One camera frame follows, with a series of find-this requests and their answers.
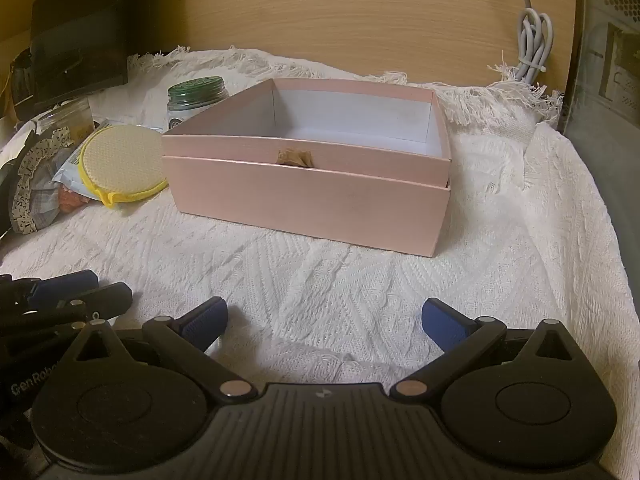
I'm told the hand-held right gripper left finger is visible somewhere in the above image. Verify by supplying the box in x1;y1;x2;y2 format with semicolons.
75;296;253;398

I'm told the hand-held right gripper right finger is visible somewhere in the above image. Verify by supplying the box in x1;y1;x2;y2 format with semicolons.
391;297;573;400

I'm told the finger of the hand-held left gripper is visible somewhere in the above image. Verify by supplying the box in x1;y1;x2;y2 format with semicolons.
0;269;100;311
0;282;133;356

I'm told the small pink soft item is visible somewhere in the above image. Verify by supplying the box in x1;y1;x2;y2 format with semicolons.
57;187;93;211

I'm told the black white fabric scrunchie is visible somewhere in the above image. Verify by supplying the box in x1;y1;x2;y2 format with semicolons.
10;127;76;236

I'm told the yellow round sponge puff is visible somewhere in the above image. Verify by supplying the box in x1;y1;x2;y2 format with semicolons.
79;125;170;208

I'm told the pink cardboard box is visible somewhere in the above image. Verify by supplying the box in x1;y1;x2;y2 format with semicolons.
161;78;452;257

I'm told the white woven fringed cloth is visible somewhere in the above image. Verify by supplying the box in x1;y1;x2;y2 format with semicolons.
0;46;640;480

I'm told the clear jar tan lid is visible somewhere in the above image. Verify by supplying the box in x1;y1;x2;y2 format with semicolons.
35;97;96;143

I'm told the green lid glass jar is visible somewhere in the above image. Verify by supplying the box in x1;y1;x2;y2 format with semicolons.
166;76;230;131

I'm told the black monitor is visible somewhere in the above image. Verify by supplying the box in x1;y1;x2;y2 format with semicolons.
27;0;130;111

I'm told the glass-sided computer case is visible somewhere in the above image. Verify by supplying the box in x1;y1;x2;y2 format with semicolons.
562;0;640;171

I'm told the white bundled cable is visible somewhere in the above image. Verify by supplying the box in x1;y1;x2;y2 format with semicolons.
500;0;555;83

